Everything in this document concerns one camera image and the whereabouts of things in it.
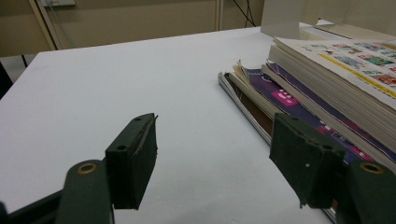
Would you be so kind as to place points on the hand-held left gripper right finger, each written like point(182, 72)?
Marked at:
point(305, 161)

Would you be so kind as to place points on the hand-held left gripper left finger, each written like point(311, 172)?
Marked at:
point(132, 161)

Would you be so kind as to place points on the black magazine bundle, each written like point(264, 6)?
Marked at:
point(249, 109)

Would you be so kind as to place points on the thick white book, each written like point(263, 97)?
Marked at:
point(358, 62)

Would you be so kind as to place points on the white power strip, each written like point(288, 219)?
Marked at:
point(57, 2)

